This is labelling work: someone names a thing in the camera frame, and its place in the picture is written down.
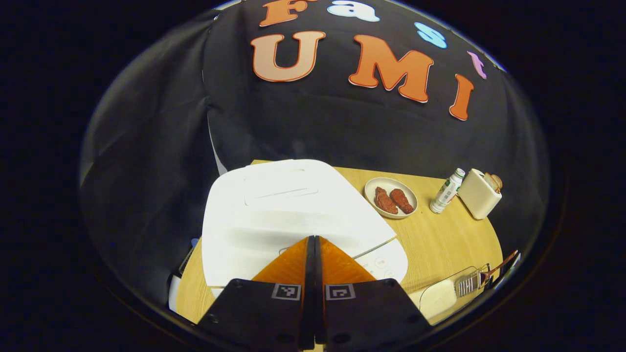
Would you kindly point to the white milk bottle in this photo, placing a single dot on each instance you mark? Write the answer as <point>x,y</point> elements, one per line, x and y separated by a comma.
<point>446,191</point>

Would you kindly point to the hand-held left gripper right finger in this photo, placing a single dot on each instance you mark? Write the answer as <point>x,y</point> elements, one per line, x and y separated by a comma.
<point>367,313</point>

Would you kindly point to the brown wooden spoon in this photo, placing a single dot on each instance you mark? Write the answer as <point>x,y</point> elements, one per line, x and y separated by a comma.
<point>501,264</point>

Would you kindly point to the brown meat piece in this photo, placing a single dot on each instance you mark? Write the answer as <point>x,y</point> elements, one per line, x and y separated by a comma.
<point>402,200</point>
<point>386,201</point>

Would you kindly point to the white rice cooker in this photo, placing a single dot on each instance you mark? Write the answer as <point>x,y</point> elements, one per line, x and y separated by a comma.
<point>293,210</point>

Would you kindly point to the black backdrop cloth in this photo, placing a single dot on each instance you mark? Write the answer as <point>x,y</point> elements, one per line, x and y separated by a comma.
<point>318,122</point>

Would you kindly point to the toasted bread slice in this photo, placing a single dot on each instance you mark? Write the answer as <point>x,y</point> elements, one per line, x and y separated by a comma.
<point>489,178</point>
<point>497,182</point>

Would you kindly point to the white toaster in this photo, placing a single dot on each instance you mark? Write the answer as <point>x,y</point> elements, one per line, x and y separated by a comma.
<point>477,198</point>

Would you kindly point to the clear plastic rice container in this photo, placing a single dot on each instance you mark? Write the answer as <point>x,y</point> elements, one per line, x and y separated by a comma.
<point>440,293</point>

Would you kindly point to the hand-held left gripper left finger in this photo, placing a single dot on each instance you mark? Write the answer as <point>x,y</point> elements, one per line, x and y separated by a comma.
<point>264,313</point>

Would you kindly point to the white flat device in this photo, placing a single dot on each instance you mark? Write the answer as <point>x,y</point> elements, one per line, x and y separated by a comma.
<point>174,293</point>

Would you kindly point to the white oval plate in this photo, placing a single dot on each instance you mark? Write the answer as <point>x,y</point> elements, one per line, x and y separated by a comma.
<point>374,188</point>

